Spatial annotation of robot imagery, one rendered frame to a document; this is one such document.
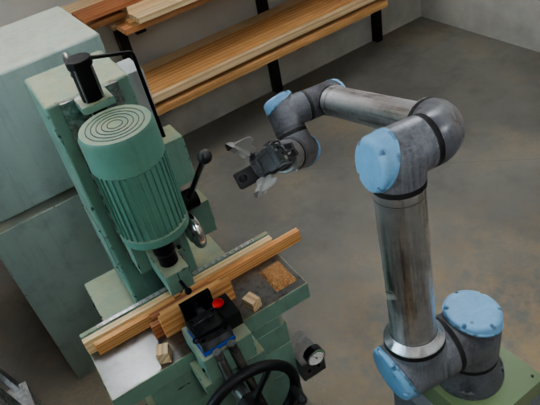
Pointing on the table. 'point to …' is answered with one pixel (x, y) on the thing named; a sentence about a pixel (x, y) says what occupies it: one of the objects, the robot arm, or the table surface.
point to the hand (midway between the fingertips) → (238, 172)
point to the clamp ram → (196, 304)
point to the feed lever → (196, 181)
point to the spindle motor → (134, 176)
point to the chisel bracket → (173, 275)
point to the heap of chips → (277, 276)
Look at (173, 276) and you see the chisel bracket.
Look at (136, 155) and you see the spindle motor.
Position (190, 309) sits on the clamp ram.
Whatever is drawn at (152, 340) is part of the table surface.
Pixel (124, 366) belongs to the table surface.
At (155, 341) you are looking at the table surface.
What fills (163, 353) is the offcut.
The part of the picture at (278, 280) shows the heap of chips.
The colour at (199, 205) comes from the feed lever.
